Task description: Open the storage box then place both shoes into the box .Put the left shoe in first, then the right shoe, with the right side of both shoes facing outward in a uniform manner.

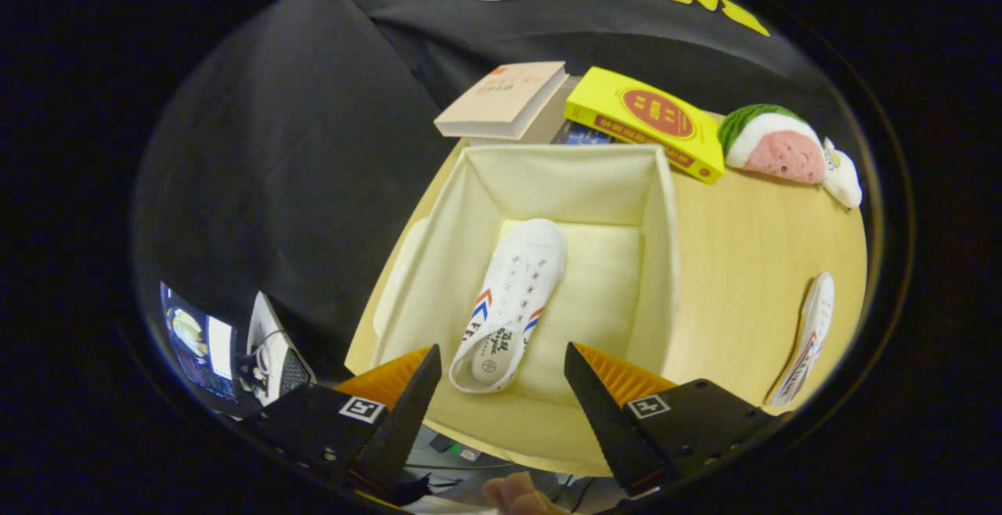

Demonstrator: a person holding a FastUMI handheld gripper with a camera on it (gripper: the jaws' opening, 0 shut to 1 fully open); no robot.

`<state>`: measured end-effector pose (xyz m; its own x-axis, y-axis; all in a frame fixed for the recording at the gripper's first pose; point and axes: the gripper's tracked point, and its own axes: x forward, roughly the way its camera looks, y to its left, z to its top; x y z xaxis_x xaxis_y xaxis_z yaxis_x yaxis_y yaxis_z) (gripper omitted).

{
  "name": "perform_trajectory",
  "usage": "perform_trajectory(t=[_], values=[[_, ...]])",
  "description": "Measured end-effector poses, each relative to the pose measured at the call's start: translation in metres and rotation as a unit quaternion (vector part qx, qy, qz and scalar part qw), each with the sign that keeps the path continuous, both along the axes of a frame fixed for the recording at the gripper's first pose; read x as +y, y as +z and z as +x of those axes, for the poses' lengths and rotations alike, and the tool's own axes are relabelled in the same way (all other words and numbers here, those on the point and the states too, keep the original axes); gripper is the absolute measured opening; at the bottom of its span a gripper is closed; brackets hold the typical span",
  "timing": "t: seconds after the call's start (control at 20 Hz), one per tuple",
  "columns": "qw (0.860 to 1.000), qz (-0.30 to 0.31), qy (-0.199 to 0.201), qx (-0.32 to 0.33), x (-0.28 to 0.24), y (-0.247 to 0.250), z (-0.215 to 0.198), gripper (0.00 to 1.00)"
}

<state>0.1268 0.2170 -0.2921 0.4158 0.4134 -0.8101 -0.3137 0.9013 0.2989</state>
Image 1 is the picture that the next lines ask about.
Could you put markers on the white and grey device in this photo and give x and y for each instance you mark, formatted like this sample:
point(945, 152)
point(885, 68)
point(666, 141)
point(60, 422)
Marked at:
point(266, 327)

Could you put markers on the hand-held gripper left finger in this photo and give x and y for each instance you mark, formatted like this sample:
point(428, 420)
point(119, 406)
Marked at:
point(407, 421)

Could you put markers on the small white plush toy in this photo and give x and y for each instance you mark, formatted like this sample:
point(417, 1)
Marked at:
point(841, 178)

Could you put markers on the beige book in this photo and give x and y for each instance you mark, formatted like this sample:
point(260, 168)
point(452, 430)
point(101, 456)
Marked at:
point(501, 96)

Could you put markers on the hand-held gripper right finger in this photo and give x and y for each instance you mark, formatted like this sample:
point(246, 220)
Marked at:
point(607, 421)

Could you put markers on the cream fabric storage box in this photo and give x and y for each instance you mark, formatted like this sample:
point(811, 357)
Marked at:
point(595, 296)

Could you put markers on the computer screen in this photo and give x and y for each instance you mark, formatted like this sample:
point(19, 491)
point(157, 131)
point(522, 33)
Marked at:
point(196, 343)

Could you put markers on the blue book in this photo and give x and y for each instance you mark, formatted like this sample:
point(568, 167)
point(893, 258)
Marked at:
point(583, 136)

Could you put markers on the yellow book with red label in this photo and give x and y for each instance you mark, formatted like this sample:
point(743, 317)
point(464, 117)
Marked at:
point(603, 96)

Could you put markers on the white canvas shoe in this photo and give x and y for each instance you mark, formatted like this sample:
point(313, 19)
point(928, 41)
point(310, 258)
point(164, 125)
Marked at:
point(517, 280)
point(814, 319)

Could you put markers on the watermelon slice plush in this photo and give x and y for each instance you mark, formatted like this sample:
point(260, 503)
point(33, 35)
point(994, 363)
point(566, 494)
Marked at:
point(775, 151)

